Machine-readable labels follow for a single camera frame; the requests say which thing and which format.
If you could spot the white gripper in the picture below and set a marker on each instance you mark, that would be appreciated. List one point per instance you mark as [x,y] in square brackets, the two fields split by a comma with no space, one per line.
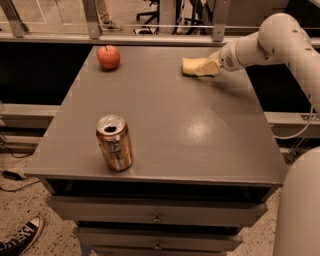
[228,59]

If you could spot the yellow sponge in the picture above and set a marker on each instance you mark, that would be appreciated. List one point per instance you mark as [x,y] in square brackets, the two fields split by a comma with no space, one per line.
[189,65]

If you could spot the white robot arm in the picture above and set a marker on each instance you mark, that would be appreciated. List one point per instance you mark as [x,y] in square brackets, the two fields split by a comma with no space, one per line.
[281,39]

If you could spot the orange soda can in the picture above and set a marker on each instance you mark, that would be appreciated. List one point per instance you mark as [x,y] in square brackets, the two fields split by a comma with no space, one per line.
[114,140]

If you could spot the black office chair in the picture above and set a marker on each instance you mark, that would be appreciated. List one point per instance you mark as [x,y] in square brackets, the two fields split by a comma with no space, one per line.
[173,17]

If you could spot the grey drawer cabinet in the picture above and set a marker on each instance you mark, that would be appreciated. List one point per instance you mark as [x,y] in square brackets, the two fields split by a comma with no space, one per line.
[192,140]

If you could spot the red apple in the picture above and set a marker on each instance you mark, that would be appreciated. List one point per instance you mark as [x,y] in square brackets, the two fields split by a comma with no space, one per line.
[108,57]

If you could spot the person legs in background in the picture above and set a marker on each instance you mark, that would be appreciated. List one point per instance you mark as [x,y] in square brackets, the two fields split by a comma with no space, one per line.
[105,22]

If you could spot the upper drawer with knob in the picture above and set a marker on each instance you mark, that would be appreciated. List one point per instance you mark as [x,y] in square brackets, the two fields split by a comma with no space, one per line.
[149,211]

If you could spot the drawer with knob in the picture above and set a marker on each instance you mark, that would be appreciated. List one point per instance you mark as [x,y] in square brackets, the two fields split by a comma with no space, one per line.
[157,240]
[149,211]

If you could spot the lower drawer with knob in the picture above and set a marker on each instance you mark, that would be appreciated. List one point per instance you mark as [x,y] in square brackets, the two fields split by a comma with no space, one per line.
[157,240]

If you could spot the black white sneaker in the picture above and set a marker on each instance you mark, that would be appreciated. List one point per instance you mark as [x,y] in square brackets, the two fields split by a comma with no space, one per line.
[18,243]

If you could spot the metal railing frame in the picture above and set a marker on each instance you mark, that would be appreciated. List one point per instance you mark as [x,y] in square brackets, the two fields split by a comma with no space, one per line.
[76,21]

